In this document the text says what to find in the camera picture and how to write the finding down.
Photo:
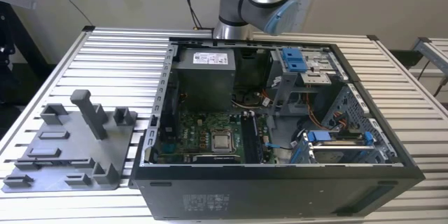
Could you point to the black stand base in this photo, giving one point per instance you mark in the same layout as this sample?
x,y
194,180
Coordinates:
x,y
18,79

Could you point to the black table corner cap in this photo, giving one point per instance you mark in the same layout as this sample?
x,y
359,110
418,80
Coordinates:
x,y
88,28
372,38

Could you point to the grey parts rack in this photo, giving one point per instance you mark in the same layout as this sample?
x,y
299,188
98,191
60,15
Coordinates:
x,y
76,150

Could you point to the black case fan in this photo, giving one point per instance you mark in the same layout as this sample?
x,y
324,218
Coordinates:
x,y
171,113

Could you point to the grey power supply unit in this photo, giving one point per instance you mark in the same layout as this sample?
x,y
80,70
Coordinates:
x,y
203,90

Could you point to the green motherboard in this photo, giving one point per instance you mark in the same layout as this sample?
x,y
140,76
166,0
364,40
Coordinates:
x,y
196,123

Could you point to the CPU socket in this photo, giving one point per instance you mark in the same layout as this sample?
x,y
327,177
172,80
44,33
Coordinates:
x,y
220,130

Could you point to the silver CPU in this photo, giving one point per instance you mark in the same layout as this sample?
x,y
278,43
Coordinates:
x,y
222,141

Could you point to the black graphics card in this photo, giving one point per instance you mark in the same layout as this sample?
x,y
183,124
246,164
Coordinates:
x,y
216,159

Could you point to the grey metal drive cage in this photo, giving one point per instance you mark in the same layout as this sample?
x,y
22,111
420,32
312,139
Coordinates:
x,y
291,95

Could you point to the black PC case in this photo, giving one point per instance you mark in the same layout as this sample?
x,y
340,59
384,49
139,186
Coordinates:
x,y
244,195

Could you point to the hard disk in blue carrier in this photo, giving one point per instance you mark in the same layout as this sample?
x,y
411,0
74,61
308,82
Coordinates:
x,y
319,136

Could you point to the perforated metal disk bay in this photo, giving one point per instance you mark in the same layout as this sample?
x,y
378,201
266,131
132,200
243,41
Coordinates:
x,y
354,103

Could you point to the black box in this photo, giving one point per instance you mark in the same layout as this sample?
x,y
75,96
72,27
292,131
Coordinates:
x,y
406,58

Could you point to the aluminium side table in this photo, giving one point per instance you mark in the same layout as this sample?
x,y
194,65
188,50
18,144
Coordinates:
x,y
434,51

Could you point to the black slanted post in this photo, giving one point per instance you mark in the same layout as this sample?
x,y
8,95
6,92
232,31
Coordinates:
x,y
28,45

